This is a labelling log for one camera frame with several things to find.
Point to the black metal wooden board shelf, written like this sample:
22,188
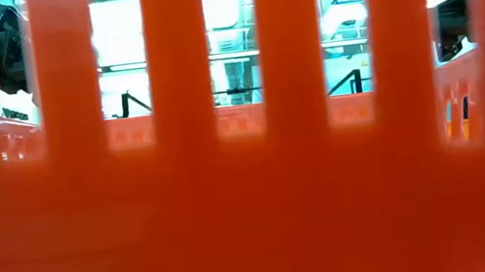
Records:
126,105

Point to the red slotted plastic basket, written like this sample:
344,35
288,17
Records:
251,200

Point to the long ceiling light strip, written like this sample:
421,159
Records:
232,54

